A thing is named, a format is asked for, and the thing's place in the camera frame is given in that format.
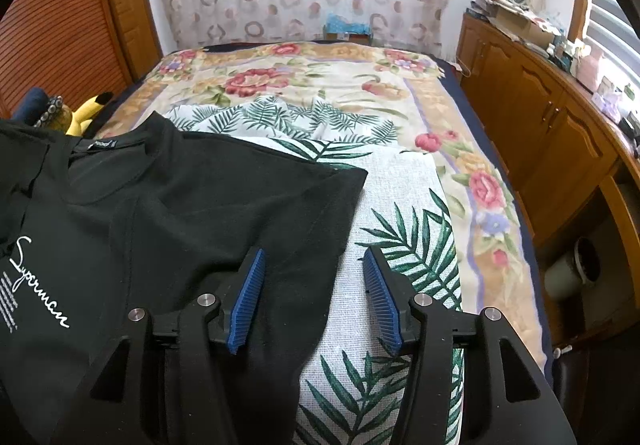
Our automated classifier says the black t-shirt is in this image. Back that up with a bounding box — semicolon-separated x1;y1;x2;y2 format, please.
0;111;370;445

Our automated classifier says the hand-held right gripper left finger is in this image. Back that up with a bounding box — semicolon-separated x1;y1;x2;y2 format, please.
47;247;268;445

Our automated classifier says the blue box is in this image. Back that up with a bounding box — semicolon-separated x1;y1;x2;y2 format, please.
324;14;373;43

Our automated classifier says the floral blanket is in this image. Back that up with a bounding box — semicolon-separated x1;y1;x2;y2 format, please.
95;42;548;371

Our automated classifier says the navy pillow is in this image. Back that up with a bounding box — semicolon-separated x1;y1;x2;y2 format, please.
10;87;51;123

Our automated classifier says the palm-leaf print cloth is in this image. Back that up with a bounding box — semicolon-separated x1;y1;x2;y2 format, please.
162;95;466;445

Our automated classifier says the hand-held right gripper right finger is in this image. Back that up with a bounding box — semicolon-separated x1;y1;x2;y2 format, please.
361;246;578;445

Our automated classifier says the black chair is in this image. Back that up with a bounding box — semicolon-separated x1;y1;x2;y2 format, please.
550;342;640;445

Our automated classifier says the white cylindrical pot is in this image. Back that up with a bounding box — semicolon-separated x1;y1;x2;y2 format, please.
544;237;601;301

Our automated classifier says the cardboard box with floral cloth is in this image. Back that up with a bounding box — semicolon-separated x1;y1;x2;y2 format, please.
470;0;566;50

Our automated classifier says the wooden cabinet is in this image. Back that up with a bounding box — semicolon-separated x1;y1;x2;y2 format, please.
456;12;640;356

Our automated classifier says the louvered wooden wardrobe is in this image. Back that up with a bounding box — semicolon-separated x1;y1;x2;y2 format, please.
0;0;163;120

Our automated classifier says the bead-trimmed cushion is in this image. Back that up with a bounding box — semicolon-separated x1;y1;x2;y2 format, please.
35;95;70;130

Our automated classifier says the yellow plush toy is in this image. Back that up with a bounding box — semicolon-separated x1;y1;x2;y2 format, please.
65;91;115;138

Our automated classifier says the pink container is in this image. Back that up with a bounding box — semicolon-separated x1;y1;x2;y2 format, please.
580;50;608;90

